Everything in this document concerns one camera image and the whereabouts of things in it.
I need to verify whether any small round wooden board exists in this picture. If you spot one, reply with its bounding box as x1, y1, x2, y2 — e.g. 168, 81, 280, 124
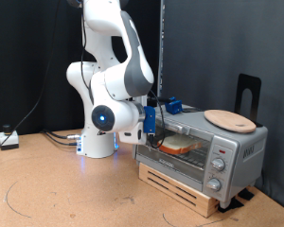
204, 109, 257, 134

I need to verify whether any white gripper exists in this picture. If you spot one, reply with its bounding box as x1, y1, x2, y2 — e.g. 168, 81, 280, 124
117, 95, 149, 147

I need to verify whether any silver toaster oven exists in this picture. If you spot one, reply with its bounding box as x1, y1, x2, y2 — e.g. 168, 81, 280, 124
133, 104, 269, 209

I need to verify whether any toy bread slice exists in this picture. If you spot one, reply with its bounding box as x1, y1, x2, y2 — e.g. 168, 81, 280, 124
156, 133, 203, 155

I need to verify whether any grey backdrop curtain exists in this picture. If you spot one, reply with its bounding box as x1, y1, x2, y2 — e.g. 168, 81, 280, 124
162, 0, 284, 214

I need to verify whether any wooden slatted block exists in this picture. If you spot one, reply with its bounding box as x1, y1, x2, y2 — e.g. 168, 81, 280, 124
138, 163, 221, 218

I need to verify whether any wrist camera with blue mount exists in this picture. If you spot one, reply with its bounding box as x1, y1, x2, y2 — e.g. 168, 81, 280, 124
143, 106, 157, 135

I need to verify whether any glass oven door with handle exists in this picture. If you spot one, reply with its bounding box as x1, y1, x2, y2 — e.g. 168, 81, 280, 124
135, 113, 213, 183

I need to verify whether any black spatula with blue block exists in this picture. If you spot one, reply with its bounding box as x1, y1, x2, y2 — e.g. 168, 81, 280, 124
148, 96, 203, 115

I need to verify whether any black foam pad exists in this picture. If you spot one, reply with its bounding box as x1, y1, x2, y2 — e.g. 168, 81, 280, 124
217, 198, 245, 214
238, 187, 256, 201

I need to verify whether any black base cable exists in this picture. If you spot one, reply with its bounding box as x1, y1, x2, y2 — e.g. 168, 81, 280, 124
42, 129, 82, 141
43, 131, 79, 147

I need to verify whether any silver oven knob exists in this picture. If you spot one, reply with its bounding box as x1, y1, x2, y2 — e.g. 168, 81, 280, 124
210, 157, 226, 173
205, 178, 222, 193

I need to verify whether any black backdrop curtain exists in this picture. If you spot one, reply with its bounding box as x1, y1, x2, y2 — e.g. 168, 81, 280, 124
0, 0, 162, 137

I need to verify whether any white emergency stop box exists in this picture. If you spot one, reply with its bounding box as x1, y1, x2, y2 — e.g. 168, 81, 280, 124
0, 124, 20, 150

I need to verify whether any black metal bookend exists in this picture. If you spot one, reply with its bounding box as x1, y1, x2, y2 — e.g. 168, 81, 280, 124
235, 73, 263, 128

